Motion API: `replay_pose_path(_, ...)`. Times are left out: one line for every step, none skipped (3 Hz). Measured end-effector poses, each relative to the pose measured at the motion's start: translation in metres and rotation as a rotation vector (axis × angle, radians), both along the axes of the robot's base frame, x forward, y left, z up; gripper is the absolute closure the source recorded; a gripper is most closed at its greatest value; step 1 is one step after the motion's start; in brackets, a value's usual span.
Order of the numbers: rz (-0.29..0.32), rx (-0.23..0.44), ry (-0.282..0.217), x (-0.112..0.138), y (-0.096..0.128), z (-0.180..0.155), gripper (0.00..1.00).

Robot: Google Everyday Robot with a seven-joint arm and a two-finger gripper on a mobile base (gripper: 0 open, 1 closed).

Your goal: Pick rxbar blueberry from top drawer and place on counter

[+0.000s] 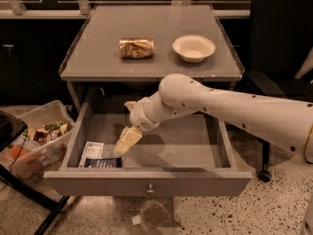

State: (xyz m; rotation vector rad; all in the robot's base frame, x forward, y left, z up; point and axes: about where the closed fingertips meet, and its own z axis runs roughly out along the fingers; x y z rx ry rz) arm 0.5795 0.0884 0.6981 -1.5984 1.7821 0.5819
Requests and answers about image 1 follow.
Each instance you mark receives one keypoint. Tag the metal drawer knob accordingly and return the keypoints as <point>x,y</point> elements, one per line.
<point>150,190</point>

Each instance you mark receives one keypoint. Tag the grey cabinet counter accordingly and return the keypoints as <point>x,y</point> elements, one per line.
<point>94,55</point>

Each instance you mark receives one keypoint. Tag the round floor drain cover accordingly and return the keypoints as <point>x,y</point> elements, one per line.
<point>155,215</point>

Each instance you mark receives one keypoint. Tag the black office chair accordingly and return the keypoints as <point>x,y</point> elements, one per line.
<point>278,60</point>

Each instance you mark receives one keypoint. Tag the white paper packet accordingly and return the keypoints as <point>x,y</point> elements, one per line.
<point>92,150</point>

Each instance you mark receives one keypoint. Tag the grey open drawer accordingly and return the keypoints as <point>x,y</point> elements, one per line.
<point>188,156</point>

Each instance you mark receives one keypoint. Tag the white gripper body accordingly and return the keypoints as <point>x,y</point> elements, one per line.
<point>137,116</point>

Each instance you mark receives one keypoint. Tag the dark blue rxbar wrapper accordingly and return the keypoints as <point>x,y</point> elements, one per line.
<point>103,163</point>

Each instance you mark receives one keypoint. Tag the clear plastic bin with snacks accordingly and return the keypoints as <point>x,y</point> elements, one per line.
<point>42,144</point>

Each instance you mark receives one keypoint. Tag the white paper bowl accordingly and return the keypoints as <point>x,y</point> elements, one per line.
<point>193,48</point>

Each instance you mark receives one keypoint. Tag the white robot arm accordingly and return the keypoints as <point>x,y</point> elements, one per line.
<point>284,123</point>

